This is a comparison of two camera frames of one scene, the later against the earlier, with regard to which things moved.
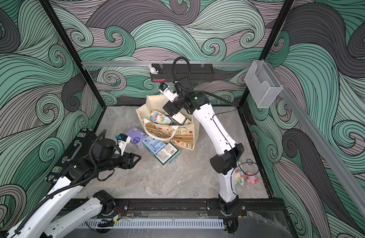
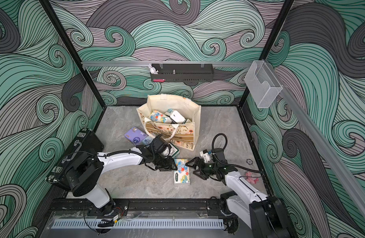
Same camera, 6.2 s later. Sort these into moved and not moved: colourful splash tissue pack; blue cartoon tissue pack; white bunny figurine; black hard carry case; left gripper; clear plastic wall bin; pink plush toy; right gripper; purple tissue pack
Moved: blue cartoon tissue pack; left gripper; right gripper
Not moved: pink plush toy; clear plastic wall bin; purple tissue pack; colourful splash tissue pack; black hard carry case; white bunny figurine
